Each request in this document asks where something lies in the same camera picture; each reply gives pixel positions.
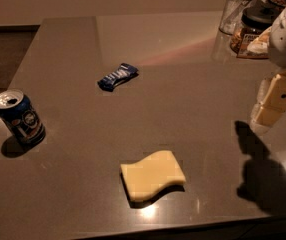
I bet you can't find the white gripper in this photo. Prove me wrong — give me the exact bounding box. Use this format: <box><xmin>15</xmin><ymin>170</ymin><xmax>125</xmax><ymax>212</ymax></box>
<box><xmin>250</xmin><ymin>7</ymin><xmax>286</xmax><ymax>133</ymax></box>

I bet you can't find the blue rxbar blueberry wrapper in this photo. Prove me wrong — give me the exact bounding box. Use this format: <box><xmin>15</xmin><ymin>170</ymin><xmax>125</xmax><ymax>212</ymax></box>
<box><xmin>97</xmin><ymin>63</ymin><xmax>139</xmax><ymax>92</ymax></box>

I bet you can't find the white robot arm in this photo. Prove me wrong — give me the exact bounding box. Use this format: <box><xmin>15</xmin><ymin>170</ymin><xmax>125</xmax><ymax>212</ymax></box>
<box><xmin>247</xmin><ymin>7</ymin><xmax>286</xmax><ymax>135</ymax></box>

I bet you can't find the yellow wavy sponge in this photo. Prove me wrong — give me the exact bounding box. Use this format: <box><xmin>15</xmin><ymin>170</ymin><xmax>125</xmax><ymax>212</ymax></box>
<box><xmin>120</xmin><ymin>150</ymin><xmax>186</xmax><ymax>202</ymax></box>

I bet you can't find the black lid snack jar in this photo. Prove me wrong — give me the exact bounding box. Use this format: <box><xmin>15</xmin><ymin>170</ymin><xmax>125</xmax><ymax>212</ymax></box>
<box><xmin>230</xmin><ymin>4</ymin><xmax>279</xmax><ymax>59</ymax></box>

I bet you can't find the blue opened soda can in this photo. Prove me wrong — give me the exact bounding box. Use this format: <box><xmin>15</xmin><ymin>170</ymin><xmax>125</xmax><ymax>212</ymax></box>
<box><xmin>0</xmin><ymin>89</ymin><xmax>46</xmax><ymax>146</ymax></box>

